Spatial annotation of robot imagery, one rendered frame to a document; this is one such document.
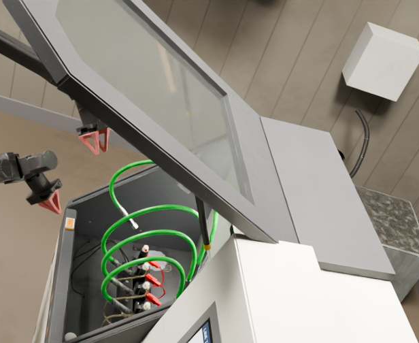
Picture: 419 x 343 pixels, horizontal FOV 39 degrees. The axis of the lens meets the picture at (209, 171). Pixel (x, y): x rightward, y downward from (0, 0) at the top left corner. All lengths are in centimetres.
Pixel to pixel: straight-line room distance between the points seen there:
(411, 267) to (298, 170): 213
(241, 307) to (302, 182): 64
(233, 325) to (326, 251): 42
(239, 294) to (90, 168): 282
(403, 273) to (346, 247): 227
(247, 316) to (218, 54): 281
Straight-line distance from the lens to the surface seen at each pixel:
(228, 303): 138
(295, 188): 181
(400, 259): 387
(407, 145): 444
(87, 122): 194
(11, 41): 189
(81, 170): 402
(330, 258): 163
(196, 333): 147
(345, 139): 431
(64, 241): 215
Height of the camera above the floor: 246
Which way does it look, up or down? 34 degrees down
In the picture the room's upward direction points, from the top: 23 degrees clockwise
